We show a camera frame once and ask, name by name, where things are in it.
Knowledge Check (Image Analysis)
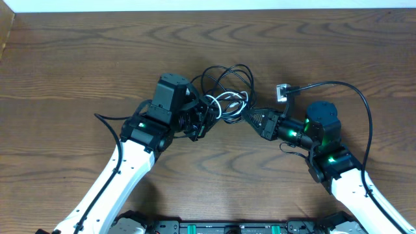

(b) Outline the white cable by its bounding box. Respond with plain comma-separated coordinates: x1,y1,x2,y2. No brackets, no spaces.
205,90,250,120

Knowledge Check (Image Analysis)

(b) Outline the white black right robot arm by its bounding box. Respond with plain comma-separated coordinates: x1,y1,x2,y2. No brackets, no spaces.
242,101,415,233

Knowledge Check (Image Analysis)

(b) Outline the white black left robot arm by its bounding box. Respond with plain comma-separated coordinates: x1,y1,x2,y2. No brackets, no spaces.
53,73,221,233

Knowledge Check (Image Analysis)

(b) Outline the black left camera cable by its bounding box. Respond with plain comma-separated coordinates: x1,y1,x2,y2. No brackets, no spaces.
73,102,153,234

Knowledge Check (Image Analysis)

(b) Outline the black camera cable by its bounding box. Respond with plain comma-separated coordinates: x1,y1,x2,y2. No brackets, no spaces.
73,102,153,234
285,81,410,234

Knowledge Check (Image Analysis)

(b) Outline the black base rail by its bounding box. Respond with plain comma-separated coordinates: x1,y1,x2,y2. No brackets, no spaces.
109,211,367,234

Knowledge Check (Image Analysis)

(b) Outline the black right camera cable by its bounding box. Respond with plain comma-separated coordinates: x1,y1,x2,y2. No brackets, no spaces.
285,81,410,234

